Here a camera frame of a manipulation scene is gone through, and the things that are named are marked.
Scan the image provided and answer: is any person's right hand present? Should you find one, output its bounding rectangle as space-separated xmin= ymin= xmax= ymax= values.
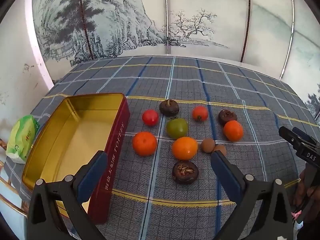
xmin=293 ymin=166 xmax=307 ymax=207

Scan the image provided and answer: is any tangerine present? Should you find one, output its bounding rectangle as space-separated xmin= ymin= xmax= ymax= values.
xmin=223 ymin=120 xmax=244 ymax=142
xmin=132 ymin=131 xmax=158 ymax=156
xmin=171 ymin=136 xmax=198 ymax=161

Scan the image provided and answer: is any wooden chair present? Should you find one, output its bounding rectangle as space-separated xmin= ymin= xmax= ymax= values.
xmin=0 ymin=137 xmax=28 ymax=218

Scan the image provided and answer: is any blue plaid tablecloth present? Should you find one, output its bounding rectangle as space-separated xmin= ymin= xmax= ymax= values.
xmin=4 ymin=55 xmax=320 ymax=240

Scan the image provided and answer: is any ink landscape folding screen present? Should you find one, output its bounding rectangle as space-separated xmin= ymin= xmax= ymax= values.
xmin=32 ymin=0 xmax=320 ymax=125

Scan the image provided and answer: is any orange-red tomato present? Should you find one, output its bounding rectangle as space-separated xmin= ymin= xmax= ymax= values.
xmin=192 ymin=106 xmax=209 ymax=121

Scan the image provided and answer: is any green tomato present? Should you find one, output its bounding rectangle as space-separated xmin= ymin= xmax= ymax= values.
xmin=166 ymin=118 xmax=188 ymax=139

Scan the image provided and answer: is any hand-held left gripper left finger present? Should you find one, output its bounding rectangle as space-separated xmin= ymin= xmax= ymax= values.
xmin=26 ymin=150 xmax=108 ymax=240

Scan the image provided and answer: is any red tin box gold inside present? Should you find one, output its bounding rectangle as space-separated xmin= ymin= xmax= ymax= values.
xmin=22 ymin=93 xmax=130 ymax=225

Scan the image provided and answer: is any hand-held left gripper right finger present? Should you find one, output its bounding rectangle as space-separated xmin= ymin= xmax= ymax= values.
xmin=210 ymin=150 xmax=293 ymax=240

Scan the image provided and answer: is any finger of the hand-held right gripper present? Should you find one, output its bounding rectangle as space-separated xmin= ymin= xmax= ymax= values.
xmin=292 ymin=127 xmax=320 ymax=147
xmin=279 ymin=126 xmax=304 ymax=149

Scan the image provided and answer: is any green tissue packet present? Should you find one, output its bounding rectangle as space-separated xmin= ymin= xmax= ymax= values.
xmin=5 ymin=115 xmax=40 ymax=164

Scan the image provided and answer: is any small red tomato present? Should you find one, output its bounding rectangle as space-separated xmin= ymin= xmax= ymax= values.
xmin=142 ymin=109 xmax=159 ymax=126

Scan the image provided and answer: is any brown longan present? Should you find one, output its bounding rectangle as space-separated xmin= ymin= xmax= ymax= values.
xmin=212 ymin=145 xmax=227 ymax=157
xmin=201 ymin=138 xmax=216 ymax=153

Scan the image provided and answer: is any dark water chestnut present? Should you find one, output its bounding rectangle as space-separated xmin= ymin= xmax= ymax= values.
xmin=218 ymin=109 xmax=238 ymax=126
xmin=159 ymin=99 xmax=179 ymax=117
xmin=172 ymin=160 xmax=199 ymax=184

